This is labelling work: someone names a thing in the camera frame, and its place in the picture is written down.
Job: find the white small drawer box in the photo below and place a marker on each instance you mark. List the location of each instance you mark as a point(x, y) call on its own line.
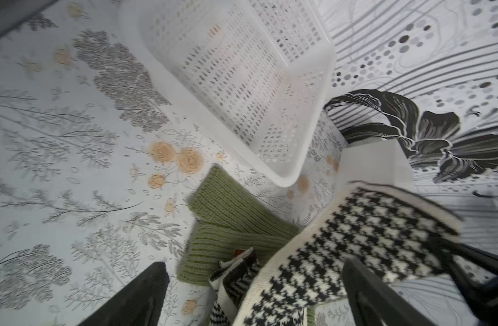
point(383, 162)

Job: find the black white patterned knit scarf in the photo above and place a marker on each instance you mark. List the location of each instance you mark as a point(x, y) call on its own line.
point(384, 227)

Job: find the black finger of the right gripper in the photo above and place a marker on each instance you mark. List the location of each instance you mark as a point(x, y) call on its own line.
point(482, 298)

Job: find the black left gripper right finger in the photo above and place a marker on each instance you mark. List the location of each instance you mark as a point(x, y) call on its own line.
point(373, 302)

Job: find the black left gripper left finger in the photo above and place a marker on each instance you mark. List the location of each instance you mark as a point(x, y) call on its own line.
point(139, 303)

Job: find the green knit scarf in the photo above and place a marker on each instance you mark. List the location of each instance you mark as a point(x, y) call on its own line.
point(230, 220)

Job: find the white plastic perforated basket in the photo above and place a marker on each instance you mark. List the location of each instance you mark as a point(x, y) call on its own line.
point(253, 74)

